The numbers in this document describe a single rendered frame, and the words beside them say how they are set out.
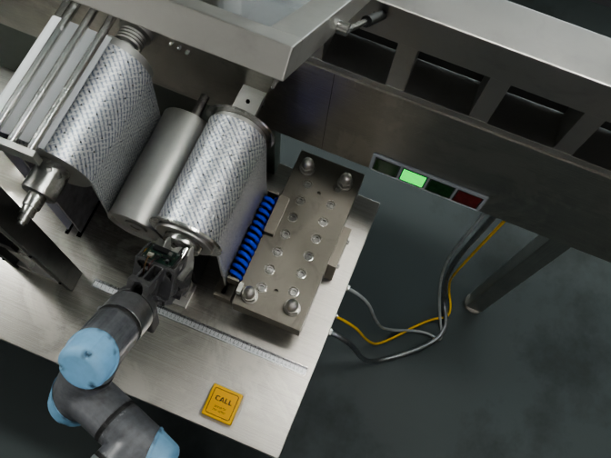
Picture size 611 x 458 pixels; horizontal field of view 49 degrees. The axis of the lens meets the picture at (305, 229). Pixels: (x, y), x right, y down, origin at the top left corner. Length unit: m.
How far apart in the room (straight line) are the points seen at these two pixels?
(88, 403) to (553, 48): 0.85
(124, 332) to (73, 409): 0.14
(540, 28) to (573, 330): 1.83
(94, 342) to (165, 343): 0.63
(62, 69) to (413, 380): 1.73
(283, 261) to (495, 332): 1.32
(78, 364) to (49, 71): 0.53
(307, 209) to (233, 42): 1.01
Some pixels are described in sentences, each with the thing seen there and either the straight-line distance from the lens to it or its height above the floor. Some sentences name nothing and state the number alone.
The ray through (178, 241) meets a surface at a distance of 1.24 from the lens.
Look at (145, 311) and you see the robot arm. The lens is 1.06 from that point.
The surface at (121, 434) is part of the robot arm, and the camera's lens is 1.05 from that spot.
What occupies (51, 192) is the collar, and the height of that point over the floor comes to 1.35.
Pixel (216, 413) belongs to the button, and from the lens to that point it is 1.54.
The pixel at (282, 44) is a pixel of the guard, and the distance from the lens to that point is 0.54.
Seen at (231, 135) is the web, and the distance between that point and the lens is 1.29.
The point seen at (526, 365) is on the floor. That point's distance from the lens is 2.66.
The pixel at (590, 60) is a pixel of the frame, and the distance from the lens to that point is 1.07.
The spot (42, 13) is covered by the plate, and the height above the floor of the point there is 1.26.
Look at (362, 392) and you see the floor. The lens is 2.49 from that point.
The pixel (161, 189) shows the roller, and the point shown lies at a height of 1.23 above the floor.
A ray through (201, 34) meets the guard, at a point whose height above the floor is 2.00.
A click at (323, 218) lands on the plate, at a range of 1.53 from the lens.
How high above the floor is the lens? 2.46
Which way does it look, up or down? 70 degrees down
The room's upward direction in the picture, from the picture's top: 9 degrees clockwise
